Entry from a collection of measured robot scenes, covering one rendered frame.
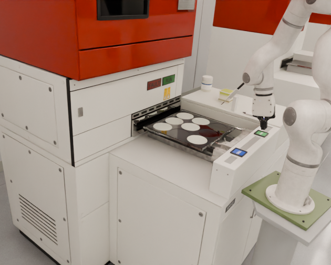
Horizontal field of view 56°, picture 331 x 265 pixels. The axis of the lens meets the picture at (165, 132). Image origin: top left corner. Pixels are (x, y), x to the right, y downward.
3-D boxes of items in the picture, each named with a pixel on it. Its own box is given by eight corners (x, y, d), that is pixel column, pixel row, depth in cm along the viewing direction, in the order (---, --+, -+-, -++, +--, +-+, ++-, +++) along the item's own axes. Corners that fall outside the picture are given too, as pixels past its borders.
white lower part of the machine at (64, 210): (13, 233, 208) (-7, 122, 173) (104, 182, 269) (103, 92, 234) (82, 294, 172) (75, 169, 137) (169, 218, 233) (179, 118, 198)
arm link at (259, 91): (250, 88, 142) (250, 94, 143) (269, 89, 137) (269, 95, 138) (257, 84, 148) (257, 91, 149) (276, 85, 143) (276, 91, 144)
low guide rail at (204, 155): (147, 136, 171) (147, 131, 169) (150, 135, 172) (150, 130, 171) (229, 170, 145) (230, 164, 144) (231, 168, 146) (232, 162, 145)
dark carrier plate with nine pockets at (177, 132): (145, 127, 164) (145, 126, 163) (182, 111, 189) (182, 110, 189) (201, 149, 146) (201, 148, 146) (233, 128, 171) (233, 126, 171)
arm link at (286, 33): (281, 29, 114) (248, 91, 136) (309, 25, 121) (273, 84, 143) (266, 16, 118) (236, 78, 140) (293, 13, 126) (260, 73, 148)
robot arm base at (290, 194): (319, 200, 128) (334, 161, 120) (306, 222, 114) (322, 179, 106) (275, 180, 138) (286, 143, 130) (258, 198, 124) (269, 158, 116)
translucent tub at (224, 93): (217, 101, 189) (219, 90, 186) (223, 98, 194) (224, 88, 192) (228, 104, 185) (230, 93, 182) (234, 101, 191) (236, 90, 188)
